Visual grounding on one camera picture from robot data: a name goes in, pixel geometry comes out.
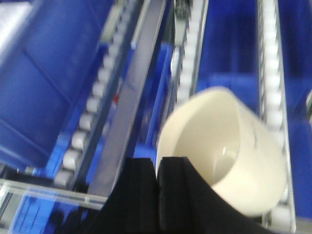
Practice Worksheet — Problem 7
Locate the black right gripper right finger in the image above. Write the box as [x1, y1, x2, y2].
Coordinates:
[157, 157, 270, 234]

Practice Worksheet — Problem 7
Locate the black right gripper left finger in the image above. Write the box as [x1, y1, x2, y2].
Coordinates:
[74, 158, 159, 234]

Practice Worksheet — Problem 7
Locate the white plastic bin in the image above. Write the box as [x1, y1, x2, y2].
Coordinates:
[156, 86, 287, 217]

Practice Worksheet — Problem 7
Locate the white roller track left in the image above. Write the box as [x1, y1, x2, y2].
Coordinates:
[52, 0, 156, 190]

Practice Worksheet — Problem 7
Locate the blue crate centre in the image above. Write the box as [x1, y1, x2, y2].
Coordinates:
[197, 0, 258, 102]

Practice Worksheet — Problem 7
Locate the blue crate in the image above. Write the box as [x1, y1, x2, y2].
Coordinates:
[0, 0, 113, 169]
[197, 0, 258, 102]
[277, 0, 312, 234]

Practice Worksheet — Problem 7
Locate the blue crate left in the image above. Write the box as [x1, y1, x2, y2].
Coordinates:
[0, 0, 113, 169]

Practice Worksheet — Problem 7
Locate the blue crate far right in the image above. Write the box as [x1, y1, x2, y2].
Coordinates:
[277, 0, 312, 234]

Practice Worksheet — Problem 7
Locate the stainless steel shelf frame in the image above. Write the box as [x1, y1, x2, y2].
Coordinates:
[0, 0, 172, 210]

